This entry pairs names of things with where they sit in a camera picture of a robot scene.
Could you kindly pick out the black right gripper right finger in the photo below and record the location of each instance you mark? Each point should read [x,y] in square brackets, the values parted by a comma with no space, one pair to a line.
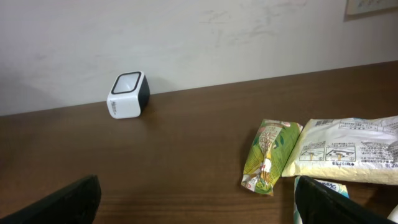
[337,209]

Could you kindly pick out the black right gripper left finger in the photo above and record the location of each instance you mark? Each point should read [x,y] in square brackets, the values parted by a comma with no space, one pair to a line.
[75,203]

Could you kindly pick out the teal tissue pack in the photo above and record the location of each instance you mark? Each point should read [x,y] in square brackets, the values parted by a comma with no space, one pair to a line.
[309,195]

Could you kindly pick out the pale yellow snack bag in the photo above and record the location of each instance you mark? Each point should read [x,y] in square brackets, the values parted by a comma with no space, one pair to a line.
[349,149]

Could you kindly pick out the green tea pouch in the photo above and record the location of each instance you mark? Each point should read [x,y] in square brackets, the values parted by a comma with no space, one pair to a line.
[268,155]

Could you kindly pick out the white tube gold cap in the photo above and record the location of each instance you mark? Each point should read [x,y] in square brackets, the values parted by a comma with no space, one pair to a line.
[393,216]

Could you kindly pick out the white barcode scanner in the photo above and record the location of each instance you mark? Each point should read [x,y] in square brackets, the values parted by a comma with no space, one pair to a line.
[129,95]

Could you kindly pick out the beige wall plate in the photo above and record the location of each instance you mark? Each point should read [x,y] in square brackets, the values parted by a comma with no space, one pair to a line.
[358,9]

